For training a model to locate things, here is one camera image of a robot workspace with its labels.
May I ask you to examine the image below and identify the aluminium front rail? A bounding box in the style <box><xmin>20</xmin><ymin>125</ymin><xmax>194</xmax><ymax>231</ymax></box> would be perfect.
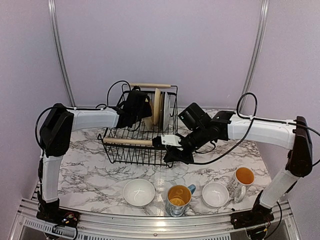
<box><xmin>9</xmin><ymin>207</ymin><xmax>301</xmax><ymax>240</ymax></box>

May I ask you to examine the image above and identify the white patterned mug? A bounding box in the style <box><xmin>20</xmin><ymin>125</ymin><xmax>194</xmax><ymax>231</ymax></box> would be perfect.
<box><xmin>227</xmin><ymin>167</ymin><xmax>255</xmax><ymax>203</ymax></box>

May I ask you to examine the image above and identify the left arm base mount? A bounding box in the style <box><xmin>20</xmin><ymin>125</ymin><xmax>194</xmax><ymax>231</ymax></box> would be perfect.
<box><xmin>36</xmin><ymin>208</ymin><xmax>80</xmax><ymax>228</ymax></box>

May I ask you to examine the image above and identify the cream bird pattern plate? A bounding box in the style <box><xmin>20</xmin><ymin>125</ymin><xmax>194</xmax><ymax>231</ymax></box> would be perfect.
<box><xmin>143</xmin><ymin>117</ymin><xmax>154</xmax><ymax>131</ymax></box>

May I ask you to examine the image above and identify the aluminium frame post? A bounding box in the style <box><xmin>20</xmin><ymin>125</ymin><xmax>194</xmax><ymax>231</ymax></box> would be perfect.
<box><xmin>241</xmin><ymin>0</ymin><xmax>271</xmax><ymax>97</ymax></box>
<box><xmin>48</xmin><ymin>0</ymin><xmax>76</xmax><ymax>107</ymax></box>

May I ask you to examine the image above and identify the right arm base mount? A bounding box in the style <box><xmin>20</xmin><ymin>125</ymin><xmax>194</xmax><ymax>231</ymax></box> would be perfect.
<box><xmin>230</xmin><ymin>210</ymin><xmax>275</xmax><ymax>230</ymax></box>

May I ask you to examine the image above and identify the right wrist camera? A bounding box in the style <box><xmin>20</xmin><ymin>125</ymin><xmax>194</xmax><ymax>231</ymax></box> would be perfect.
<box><xmin>152</xmin><ymin>134</ymin><xmax>182</xmax><ymax>148</ymax></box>

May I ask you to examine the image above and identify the grey reindeer plate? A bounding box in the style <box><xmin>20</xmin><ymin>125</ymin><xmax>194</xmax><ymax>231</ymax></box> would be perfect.
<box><xmin>159</xmin><ymin>91</ymin><xmax>165</xmax><ymax>129</ymax></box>

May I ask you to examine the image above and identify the black wire dish rack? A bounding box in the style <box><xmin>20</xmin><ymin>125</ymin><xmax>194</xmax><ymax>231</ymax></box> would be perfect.
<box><xmin>97</xmin><ymin>85</ymin><xmax>178</xmax><ymax>168</ymax></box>

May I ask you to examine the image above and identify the small white bowl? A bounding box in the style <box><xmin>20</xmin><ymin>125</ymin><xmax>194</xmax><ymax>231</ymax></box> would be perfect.
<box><xmin>202</xmin><ymin>182</ymin><xmax>229</xmax><ymax>208</ymax></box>

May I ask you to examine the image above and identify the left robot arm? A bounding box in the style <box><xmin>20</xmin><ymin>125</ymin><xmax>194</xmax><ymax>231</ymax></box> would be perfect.
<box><xmin>35</xmin><ymin>90</ymin><xmax>152</xmax><ymax>223</ymax></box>

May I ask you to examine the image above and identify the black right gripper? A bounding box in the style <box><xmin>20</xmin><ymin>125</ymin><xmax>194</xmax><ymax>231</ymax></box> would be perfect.
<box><xmin>164</xmin><ymin>125</ymin><xmax>209</xmax><ymax>164</ymax></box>

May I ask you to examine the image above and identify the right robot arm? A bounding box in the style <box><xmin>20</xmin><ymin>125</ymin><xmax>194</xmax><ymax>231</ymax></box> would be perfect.
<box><xmin>160</xmin><ymin>103</ymin><xmax>313</xmax><ymax>224</ymax></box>

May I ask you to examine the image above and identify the pale yellow round plate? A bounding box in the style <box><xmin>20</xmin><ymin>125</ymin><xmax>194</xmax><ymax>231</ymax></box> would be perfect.
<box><xmin>153</xmin><ymin>88</ymin><xmax>161</xmax><ymax>125</ymax></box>

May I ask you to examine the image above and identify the red and teal plate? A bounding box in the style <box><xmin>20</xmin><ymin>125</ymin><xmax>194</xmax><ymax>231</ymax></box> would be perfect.
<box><xmin>162</xmin><ymin>92</ymin><xmax>170</xmax><ymax>131</ymax></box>

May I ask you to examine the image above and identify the blue handled mug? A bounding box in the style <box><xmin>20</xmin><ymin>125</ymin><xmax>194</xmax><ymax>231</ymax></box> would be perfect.
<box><xmin>165</xmin><ymin>184</ymin><xmax>196</xmax><ymax>217</ymax></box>

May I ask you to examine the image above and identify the left aluminium frame post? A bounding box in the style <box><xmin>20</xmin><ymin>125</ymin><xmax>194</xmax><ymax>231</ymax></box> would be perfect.
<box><xmin>48</xmin><ymin>0</ymin><xmax>76</xmax><ymax>107</ymax></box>

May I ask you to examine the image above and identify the right aluminium frame post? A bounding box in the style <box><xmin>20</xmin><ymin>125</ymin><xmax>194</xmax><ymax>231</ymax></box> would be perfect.
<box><xmin>241</xmin><ymin>0</ymin><xmax>271</xmax><ymax>97</ymax></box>

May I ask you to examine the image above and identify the large white bowl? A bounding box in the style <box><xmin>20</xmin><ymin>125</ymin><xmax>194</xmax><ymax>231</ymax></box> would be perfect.
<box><xmin>122</xmin><ymin>178</ymin><xmax>156</xmax><ymax>208</ymax></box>

